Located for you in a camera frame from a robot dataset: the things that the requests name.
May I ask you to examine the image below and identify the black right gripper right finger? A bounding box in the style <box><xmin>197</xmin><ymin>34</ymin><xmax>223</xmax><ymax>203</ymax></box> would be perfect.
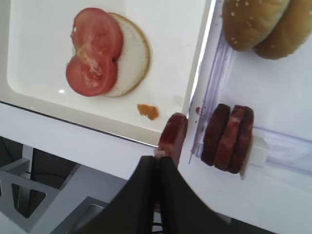
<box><xmin>158</xmin><ymin>157</ymin><xmax>268</xmax><ymax>234</ymax></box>

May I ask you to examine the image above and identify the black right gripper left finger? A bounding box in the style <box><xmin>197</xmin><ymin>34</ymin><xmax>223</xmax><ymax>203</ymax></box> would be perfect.
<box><xmin>76</xmin><ymin>156</ymin><xmax>155</xmax><ymax>234</ymax></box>

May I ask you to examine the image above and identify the meat patty slice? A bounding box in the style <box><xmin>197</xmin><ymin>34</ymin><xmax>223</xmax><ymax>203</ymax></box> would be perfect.
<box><xmin>158</xmin><ymin>113</ymin><xmax>188</xmax><ymax>167</ymax></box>
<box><xmin>201</xmin><ymin>104</ymin><xmax>230</xmax><ymax>166</ymax></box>
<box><xmin>214</xmin><ymin>105</ymin><xmax>254</xmax><ymax>174</ymax></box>

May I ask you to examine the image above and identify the tomato slice on bun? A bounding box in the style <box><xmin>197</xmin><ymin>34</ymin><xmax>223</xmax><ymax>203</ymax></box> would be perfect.
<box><xmin>66</xmin><ymin>8</ymin><xmax>123</xmax><ymax>97</ymax></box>

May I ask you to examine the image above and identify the white pusher block right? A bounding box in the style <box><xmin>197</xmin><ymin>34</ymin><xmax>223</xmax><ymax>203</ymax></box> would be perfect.
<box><xmin>239</xmin><ymin>136</ymin><xmax>269</xmax><ymax>180</ymax></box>

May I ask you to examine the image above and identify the orange sauce smear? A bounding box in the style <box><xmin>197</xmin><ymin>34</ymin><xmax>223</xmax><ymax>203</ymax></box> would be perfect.
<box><xmin>137</xmin><ymin>104</ymin><xmax>159</xmax><ymax>120</ymax></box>

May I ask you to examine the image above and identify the white rectangular metal tray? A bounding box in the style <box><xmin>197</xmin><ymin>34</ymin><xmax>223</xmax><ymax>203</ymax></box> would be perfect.
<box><xmin>0</xmin><ymin>0</ymin><xmax>214</xmax><ymax>146</ymax></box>

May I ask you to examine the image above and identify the bottom bun on tray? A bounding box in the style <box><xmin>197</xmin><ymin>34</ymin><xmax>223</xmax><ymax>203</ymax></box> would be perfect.
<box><xmin>104</xmin><ymin>13</ymin><xmax>151</xmax><ymax>98</ymax></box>

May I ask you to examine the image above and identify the rear bun top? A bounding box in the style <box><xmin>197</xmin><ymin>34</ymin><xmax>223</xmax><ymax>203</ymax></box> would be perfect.
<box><xmin>253</xmin><ymin>0</ymin><xmax>312</xmax><ymax>60</ymax></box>

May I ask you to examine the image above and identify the grey metal table frame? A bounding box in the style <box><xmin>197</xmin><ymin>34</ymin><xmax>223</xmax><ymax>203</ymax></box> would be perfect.
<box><xmin>0</xmin><ymin>138</ymin><xmax>125</xmax><ymax>234</ymax></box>

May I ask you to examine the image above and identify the clear patty holder rail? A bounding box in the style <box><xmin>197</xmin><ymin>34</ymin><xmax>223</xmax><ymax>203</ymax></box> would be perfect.
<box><xmin>253</xmin><ymin>127</ymin><xmax>312</xmax><ymax>177</ymax></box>

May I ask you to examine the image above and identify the right long clear rail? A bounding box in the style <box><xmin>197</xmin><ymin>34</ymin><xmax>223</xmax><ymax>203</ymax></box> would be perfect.
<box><xmin>188</xmin><ymin>34</ymin><xmax>233</xmax><ymax>163</ymax></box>

